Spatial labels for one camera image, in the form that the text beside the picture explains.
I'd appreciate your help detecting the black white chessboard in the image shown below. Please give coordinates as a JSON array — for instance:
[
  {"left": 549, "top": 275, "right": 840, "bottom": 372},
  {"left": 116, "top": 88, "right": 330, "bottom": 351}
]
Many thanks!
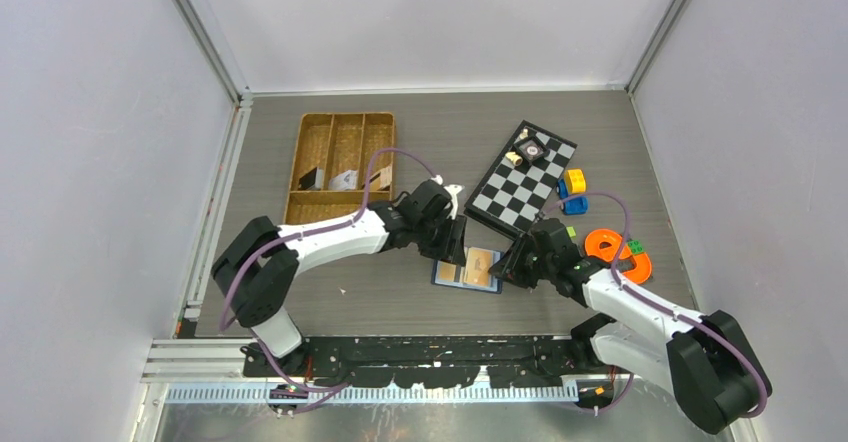
[{"left": 464, "top": 120, "right": 577, "bottom": 239}]

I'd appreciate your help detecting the blue yellow toy car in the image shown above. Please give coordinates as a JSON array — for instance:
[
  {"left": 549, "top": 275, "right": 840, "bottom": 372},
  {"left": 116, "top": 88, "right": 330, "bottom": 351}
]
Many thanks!
[{"left": 557, "top": 169, "right": 589, "bottom": 215}]

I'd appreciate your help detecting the white credit card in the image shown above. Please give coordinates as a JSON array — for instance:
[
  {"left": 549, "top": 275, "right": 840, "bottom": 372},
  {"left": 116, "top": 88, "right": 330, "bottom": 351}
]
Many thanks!
[{"left": 328, "top": 169, "right": 358, "bottom": 191}]

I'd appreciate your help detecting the woven bamboo cutlery tray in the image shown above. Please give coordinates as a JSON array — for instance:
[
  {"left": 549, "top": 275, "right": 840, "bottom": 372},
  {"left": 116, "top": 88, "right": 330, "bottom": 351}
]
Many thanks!
[{"left": 283, "top": 112, "right": 396, "bottom": 225}]

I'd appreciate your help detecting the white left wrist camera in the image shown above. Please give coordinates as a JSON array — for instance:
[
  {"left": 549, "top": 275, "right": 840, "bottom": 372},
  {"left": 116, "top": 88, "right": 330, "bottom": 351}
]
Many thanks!
[{"left": 443, "top": 184, "right": 464, "bottom": 220}]

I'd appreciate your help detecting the black credit card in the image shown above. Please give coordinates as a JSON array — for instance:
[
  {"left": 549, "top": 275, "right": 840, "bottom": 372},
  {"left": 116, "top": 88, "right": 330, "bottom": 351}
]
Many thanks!
[{"left": 297, "top": 167, "right": 325, "bottom": 191}]

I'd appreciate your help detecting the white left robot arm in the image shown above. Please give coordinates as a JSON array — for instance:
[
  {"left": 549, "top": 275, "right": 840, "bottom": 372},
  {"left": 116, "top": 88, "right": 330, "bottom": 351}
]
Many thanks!
[{"left": 210, "top": 177, "right": 466, "bottom": 376}]

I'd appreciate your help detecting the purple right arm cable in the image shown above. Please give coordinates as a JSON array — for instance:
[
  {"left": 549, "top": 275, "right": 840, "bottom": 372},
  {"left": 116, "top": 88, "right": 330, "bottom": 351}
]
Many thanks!
[{"left": 543, "top": 192, "right": 771, "bottom": 420}]

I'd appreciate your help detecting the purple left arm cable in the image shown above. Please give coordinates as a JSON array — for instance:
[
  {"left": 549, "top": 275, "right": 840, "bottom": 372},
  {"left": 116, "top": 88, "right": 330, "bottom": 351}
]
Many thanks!
[{"left": 219, "top": 147, "right": 443, "bottom": 414}]

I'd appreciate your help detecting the green toy block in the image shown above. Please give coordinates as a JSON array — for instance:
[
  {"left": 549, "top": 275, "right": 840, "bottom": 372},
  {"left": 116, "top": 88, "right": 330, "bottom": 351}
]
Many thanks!
[{"left": 627, "top": 239, "right": 645, "bottom": 256}]

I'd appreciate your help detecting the tan credit card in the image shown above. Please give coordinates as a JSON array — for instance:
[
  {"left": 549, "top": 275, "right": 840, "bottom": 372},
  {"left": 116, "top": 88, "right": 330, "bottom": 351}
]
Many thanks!
[{"left": 433, "top": 261, "right": 463, "bottom": 286}]

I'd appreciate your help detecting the blue card holder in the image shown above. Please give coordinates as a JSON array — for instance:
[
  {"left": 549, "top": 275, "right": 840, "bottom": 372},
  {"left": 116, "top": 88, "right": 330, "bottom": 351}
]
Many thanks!
[{"left": 431, "top": 247, "right": 503, "bottom": 294}]

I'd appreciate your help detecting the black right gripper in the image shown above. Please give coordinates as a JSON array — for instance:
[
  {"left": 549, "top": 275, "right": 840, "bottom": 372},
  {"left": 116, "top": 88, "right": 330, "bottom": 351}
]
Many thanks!
[{"left": 488, "top": 233, "right": 556, "bottom": 290}]

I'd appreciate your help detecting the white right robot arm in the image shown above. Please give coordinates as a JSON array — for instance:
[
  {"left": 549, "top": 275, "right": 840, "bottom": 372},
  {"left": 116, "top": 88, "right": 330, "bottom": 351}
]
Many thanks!
[{"left": 489, "top": 219, "right": 773, "bottom": 434}]

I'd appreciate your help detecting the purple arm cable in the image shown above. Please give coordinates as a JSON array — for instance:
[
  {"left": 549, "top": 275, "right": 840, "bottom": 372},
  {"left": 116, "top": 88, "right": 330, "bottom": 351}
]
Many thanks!
[
  {"left": 543, "top": 192, "right": 771, "bottom": 420},
  {"left": 219, "top": 147, "right": 443, "bottom": 414}
]

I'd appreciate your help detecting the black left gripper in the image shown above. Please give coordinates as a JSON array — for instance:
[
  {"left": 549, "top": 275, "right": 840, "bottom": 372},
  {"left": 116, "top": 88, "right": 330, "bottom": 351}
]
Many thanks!
[{"left": 414, "top": 211, "right": 466, "bottom": 267}]

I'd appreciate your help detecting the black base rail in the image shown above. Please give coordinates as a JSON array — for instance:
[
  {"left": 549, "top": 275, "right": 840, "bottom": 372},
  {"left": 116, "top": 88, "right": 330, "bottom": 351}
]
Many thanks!
[{"left": 276, "top": 335, "right": 613, "bottom": 389}]

